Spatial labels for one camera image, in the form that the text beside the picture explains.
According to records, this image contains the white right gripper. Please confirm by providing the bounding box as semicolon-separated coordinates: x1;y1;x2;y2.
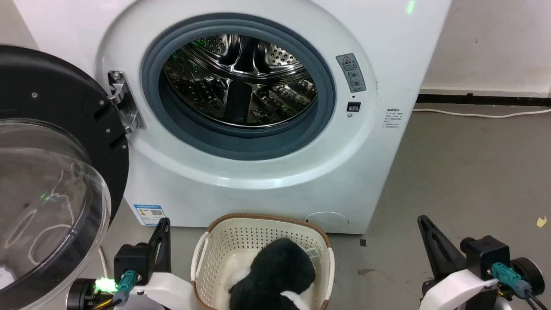
417;215;501;310

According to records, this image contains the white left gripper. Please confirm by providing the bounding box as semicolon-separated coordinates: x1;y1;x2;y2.
128;217;195;310

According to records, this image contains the white front-load washing machine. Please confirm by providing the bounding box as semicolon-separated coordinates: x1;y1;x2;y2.
13;0;452;235

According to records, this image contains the washer door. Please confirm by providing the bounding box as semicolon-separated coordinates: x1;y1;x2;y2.
0;44;130;310

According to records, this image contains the steel washing machine drum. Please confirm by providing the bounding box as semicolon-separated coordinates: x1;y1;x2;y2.
163;34;318;128

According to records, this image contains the blue energy label sticker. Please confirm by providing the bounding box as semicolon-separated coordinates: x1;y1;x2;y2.
133;204;166;226

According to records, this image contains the cream perforated laundry basket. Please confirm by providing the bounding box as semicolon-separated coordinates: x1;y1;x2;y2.
191;213;335;310

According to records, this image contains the black and white plush toy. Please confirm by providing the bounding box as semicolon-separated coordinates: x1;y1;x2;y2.
228;238;322;310

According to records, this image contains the grey rubber door gasket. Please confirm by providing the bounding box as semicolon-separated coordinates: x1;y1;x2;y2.
141;13;337;161

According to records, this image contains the small text sticker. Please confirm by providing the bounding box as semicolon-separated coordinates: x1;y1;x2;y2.
384;108;404;130

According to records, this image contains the metal door hinge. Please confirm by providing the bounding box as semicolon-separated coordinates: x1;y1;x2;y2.
107;70;142;135

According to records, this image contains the black baseboard strip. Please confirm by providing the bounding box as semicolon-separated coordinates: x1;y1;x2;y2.
416;93;551;107

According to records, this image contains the grey warning label sticker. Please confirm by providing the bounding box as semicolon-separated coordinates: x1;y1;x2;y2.
336;53;367;93

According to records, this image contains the teal plug left gripper cable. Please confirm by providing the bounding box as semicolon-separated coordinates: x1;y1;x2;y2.
93;270;139;310

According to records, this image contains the teal plug gripper cable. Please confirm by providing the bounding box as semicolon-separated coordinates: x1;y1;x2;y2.
492;262;551;310
93;270;139;310

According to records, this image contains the teal plug right gripper cable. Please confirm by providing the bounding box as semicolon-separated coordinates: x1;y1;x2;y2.
492;262;551;310

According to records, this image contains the white power cable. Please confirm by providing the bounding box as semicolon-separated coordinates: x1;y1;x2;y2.
412;108;551;119

